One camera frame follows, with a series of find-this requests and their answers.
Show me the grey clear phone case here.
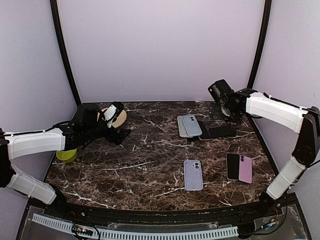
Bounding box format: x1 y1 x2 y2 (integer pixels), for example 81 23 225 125
177 116 191 138

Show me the beige round plate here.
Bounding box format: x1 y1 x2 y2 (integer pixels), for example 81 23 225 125
101 107 127 129

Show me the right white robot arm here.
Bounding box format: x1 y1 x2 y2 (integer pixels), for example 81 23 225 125
208 79 320 217

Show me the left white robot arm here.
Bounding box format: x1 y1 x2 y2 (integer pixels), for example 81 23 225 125
0 101 131 218

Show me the lavender phone case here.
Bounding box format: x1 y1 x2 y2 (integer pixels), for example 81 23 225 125
183 160 203 191

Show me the right black frame post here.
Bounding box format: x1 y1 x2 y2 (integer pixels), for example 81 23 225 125
246 0 272 89

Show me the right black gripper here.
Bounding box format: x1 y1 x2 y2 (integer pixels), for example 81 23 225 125
208 102 243 124

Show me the left black frame post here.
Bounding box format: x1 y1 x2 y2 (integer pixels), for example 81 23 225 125
49 0 82 106

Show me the black phone face up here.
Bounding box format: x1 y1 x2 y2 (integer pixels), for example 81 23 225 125
226 153 240 181

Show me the white slotted cable duct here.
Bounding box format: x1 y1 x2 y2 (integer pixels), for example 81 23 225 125
31 213 239 240

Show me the black frame post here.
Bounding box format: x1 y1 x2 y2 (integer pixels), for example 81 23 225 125
246 0 272 89
49 0 82 106

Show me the pink phone face down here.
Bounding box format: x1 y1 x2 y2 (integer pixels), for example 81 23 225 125
238 155 253 184

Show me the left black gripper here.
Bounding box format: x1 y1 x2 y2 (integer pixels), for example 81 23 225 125
84 111 131 146

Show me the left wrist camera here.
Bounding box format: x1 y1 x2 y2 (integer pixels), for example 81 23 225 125
103 101 124 128

